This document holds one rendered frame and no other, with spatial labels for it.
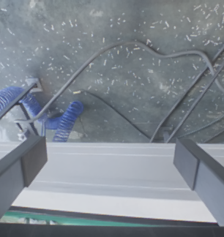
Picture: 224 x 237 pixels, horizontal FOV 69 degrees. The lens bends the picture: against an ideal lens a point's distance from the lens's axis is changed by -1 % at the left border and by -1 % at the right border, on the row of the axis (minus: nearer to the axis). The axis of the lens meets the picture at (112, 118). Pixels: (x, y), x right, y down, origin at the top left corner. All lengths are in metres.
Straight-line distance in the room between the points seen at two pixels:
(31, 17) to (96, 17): 0.37
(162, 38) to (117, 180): 0.93
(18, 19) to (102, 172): 1.11
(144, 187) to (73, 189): 0.07
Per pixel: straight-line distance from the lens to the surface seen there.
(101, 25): 1.04
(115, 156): 0.20
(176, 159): 0.17
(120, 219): 0.48
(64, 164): 0.21
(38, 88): 1.34
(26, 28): 1.21
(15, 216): 0.59
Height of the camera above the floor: 1.01
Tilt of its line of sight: 51 degrees down
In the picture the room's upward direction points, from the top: 169 degrees counter-clockwise
